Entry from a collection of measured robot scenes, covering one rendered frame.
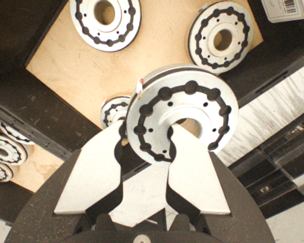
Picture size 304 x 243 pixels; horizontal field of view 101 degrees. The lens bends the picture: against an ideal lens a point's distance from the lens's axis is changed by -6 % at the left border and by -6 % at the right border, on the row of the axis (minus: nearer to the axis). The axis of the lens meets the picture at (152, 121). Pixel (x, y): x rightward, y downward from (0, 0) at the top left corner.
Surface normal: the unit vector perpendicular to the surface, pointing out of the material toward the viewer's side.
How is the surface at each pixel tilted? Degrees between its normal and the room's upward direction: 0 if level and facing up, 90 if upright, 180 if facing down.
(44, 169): 0
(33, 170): 0
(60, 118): 90
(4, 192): 90
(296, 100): 0
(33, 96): 90
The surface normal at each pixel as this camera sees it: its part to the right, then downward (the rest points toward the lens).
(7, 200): 0.75, -0.58
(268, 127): 0.01, 0.51
